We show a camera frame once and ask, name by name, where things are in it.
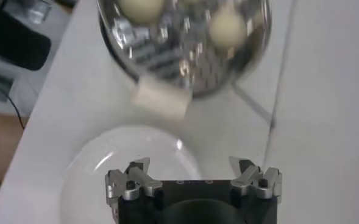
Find stainless steel steamer basket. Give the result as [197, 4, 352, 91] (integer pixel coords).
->
[96, 0, 273, 120]

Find round white plate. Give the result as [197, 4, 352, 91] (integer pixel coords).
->
[59, 124, 203, 224]

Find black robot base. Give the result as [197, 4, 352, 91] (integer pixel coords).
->
[0, 0, 54, 103]

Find white steamed baozi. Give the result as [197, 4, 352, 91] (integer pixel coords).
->
[116, 0, 165, 24]
[208, 9, 249, 49]

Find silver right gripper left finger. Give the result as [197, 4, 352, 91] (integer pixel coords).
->
[105, 156, 164, 208]

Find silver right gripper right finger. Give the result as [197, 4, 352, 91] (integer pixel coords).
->
[229, 156, 283, 203]

